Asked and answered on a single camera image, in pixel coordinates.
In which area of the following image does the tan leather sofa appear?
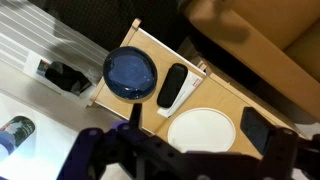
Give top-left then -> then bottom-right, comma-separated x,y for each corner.
183,0 -> 320,121

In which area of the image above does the white slatted air conditioner unit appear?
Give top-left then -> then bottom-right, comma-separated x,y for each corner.
0,0 -> 111,101

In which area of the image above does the white round plate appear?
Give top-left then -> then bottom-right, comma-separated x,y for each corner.
167,107 -> 237,154

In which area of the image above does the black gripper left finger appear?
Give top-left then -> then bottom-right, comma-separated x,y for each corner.
57,102 -> 144,180

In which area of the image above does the light wooden side table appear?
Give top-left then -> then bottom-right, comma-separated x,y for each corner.
156,56 -> 301,161

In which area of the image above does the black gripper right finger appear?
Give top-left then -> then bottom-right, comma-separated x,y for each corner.
239,106 -> 299,180

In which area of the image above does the dark blue bowl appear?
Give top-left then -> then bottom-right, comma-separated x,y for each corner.
102,45 -> 158,100

